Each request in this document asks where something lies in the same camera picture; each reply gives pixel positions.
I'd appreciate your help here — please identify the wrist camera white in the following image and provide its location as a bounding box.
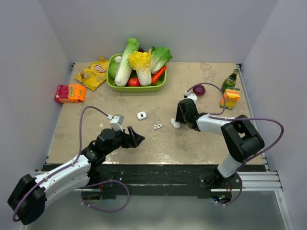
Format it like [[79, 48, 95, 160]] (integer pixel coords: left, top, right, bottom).
[[107, 114, 124, 131], [184, 92, 197, 104]]

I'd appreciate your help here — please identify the aluminium frame rail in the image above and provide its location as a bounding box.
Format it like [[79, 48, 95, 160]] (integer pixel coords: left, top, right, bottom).
[[33, 170, 283, 192]]

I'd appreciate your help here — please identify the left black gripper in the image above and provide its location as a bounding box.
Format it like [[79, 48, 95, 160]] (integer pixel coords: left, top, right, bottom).
[[104, 126, 144, 156]]

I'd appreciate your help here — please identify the purple red onion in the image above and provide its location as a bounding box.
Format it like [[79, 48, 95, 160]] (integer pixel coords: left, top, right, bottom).
[[192, 84, 206, 96]]

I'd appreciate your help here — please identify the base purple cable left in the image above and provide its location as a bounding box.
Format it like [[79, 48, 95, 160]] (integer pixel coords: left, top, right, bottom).
[[81, 179, 130, 213]]

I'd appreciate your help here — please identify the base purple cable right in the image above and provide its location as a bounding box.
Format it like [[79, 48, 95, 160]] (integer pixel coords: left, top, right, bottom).
[[214, 174, 243, 206]]

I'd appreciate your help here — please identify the green leaf lettuce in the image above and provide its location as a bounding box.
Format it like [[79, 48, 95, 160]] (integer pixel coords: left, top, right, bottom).
[[150, 46, 172, 74]]

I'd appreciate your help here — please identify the orange carrot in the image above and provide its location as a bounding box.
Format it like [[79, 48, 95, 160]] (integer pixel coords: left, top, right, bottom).
[[152, 66, 167, 84]]

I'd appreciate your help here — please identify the round green cabbage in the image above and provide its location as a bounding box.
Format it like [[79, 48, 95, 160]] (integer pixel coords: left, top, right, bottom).
[[108, 62, 119, 79]]

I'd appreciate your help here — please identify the orange sponge pack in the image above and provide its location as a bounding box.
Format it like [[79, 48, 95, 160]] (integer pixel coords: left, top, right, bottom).
[[220, 88, 240, 110]]

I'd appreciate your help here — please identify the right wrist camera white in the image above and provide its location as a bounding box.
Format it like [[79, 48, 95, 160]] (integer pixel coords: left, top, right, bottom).
[[184, 92, 197, 104]]

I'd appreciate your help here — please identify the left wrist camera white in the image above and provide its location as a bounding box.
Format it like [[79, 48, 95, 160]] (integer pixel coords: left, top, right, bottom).
[[107, 114, 124, 131]]

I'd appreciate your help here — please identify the pink orange snack box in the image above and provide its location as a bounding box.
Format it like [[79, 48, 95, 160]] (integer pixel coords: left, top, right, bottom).
[[54, 84, 86, 104]]

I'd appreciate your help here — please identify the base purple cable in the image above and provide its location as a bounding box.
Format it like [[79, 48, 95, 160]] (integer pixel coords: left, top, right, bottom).
[[81, 179, 130, 213], [214, 174, 243, 206]]

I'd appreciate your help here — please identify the green Perrier bottle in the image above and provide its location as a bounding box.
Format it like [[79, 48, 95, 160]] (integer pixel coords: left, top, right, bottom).
[[221, 69, 239, 93]]

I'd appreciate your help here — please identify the yellow napa cabbage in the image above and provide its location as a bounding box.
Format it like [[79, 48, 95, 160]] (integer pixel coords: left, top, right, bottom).
[[128, 49, 152, 86]]

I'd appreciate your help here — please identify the green plastic basket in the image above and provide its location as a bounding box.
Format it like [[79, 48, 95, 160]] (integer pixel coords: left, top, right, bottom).
[[106, 53, 167, 92]]

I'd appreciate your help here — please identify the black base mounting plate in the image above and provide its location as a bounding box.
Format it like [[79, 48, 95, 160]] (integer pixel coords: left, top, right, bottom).
[[42, 163, 243, 201]]

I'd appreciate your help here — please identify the red tomato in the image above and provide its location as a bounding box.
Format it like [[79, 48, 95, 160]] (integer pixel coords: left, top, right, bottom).
[[127, 77, 141, 87]]

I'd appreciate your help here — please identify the tall napa cabbage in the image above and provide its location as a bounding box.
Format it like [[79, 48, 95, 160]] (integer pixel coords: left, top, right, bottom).
[[115, 38, 140, 87]]

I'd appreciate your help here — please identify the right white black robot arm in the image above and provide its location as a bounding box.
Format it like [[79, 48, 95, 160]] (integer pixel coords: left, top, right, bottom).
[[172, 98, 265, 188]]

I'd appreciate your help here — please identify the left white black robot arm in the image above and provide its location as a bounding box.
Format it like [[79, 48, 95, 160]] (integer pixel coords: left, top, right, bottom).
[[7, 126, 145, 225]]

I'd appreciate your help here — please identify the white gold-rimmed charging case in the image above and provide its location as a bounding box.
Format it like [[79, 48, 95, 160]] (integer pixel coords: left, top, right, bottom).
[[137, 112, 147, 120]]

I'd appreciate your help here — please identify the yellow Lays chips bag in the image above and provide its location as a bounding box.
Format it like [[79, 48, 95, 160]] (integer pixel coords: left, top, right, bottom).
[[75, 56, 109, 92]]

